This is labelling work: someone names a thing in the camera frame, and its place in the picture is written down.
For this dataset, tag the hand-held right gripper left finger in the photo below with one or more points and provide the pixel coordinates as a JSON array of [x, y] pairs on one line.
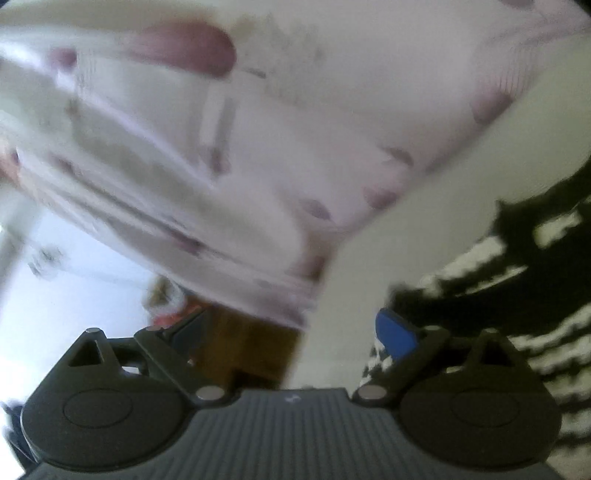
[[184, 330]]

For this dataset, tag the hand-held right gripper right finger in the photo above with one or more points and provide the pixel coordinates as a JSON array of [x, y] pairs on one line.
[[398, 336]]

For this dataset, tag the black and white striped sweater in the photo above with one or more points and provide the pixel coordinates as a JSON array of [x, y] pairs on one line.
[[521, 277]]

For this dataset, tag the brown wooden furniture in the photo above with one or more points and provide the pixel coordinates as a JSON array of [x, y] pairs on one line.
[[249, 341]]

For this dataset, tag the pink leaf print curtain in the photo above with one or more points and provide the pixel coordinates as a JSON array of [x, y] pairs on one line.
[[231, 138]]

